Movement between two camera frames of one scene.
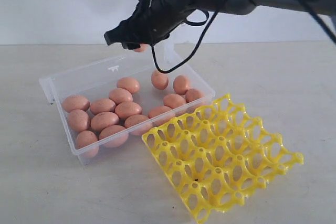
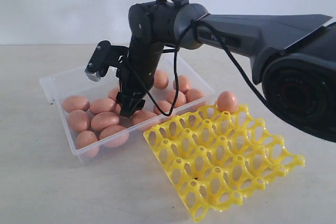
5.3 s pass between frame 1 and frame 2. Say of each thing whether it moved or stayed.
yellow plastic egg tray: stayed
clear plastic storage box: stayed
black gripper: moved
